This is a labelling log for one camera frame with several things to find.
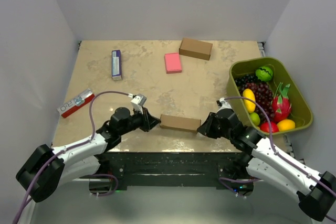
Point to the olive green plastic bin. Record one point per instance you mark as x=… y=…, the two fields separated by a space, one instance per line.
x=300 y=113

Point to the red white toothpaste box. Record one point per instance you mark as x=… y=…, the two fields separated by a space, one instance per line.
x=70 y=107

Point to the dark blue toy grapes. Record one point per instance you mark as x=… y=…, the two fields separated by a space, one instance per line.
x=248 y=78

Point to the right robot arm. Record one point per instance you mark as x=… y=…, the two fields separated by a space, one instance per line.
x=314 y=191

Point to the orange yellow toy fruit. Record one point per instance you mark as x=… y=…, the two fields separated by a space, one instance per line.
x=286 y=125

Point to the closed brown cardboard box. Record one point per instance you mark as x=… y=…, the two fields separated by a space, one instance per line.
x=195 y=49

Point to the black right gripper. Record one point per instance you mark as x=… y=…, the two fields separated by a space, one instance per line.
x=206 y=129

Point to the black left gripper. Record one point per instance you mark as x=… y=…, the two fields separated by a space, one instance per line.
x=148 y=121

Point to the red toy apple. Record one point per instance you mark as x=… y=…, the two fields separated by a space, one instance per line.
x=266 y=127

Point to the pink sticky note pad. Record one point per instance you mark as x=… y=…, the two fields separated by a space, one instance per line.
x=172 y=63

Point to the pink toy dragon fruit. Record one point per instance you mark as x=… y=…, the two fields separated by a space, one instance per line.
x=281 y=104

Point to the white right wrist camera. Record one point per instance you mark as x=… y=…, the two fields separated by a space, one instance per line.
x=223 y=104

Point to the red purple toy grapes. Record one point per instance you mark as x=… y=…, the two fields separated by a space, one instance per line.
x=264 y=97

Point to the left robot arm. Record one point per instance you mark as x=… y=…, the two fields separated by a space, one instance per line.
x=41 y=173

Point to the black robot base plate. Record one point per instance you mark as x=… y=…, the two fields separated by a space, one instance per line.
x=186 y=169

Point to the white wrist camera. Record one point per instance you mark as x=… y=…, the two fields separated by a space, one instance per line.
x=138 y=102
x=223 y=104

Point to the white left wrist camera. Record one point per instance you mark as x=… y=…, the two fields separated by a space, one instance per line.
x=138 y=102

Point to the purple toothpaste box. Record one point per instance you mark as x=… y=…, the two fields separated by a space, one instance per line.
x=116 y=69

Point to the green toy melon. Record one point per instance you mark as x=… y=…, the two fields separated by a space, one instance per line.
x=264 y=73

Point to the green toy lime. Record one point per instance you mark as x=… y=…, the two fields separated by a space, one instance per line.
x=255 y=118

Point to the brown cardboard box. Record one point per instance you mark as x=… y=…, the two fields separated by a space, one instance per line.
x=195 y=49
x=179 y=123

